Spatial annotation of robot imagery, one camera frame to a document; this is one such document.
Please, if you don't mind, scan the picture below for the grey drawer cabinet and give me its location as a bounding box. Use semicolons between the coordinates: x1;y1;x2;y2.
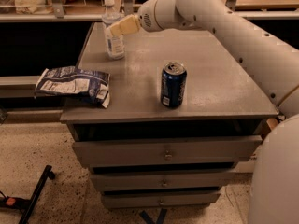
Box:
61;27;278;209

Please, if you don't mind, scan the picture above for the bottom grey drawer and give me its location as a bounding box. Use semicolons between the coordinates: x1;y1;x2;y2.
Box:
101;191;220;209

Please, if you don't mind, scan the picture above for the blue white chip bag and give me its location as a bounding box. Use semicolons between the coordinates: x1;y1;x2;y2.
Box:
35;66;110;108

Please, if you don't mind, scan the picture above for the blue pepsi can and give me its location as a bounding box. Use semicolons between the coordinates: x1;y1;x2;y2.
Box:
161;62;187;108

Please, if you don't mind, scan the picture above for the grey drawer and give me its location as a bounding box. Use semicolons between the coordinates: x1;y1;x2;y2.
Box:
91;170;235;192
73;135;262;167
101;191;220;209

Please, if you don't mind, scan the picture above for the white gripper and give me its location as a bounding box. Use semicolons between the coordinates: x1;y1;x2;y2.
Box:
108;0;178;37

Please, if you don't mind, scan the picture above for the clear plastic water bottle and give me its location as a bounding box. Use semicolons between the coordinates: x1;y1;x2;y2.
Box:
102;0;125;60

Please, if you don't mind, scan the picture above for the middle grey drawer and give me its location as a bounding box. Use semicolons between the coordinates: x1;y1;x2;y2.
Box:
91;170;235;192

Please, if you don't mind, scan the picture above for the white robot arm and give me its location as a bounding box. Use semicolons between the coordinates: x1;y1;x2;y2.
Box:
109;0;299;224

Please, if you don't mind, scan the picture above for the grey metal rail frame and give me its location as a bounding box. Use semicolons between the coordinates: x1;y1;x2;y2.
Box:
0;0;299;24

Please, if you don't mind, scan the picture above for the black metal stand leg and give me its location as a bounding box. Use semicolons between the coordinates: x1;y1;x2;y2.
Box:
0;165;55;224

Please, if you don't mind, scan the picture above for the top grey drawer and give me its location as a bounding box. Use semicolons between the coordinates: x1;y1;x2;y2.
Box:
73;135;262;167

